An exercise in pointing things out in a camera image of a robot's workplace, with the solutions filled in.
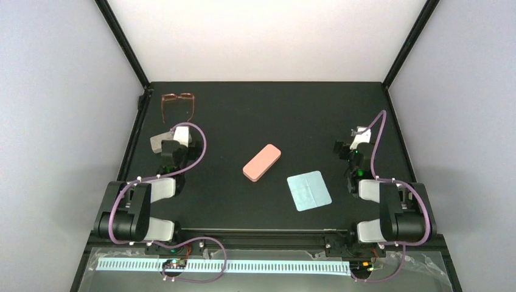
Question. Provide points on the circuit board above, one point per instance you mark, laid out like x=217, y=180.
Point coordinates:
x=174, y=264
x=366, y=266

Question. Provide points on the right circuit board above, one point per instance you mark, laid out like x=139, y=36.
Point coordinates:
x=366, y=266

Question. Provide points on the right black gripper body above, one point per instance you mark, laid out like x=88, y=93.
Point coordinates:
x=342, y=152

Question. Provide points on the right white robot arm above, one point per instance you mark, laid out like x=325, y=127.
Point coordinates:
x=405, y=215

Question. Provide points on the left circuit board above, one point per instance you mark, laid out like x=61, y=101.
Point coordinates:
x=174, y=264

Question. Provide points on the clear plastic sheet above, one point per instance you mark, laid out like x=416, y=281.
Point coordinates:
x=422, y=271

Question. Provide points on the grey glasses case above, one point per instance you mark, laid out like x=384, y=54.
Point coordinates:
x=156, y=141

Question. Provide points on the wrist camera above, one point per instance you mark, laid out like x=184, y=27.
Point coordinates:
x=360, y=135
x=181, y=134

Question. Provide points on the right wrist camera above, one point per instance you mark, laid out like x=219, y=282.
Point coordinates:
x=360, y=135

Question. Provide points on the white slotted cable duct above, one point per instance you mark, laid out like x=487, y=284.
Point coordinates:
x=333, y=268

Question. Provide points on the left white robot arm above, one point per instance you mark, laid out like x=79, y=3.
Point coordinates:
x=132, y=221

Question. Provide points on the brown translucent sunglasses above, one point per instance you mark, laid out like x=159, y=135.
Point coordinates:
x=183, y=101

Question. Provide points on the black aluminium frame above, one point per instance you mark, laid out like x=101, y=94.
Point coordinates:
x=214, y=202

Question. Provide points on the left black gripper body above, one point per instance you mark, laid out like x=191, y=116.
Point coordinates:
x=195, y=151

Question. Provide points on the pink glasses case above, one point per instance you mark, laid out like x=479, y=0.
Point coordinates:
x=261, y=162

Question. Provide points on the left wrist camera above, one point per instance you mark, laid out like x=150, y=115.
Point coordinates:
x=181, y=134

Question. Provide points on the right light blue cloth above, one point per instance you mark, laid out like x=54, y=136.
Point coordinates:
x=309, y=191

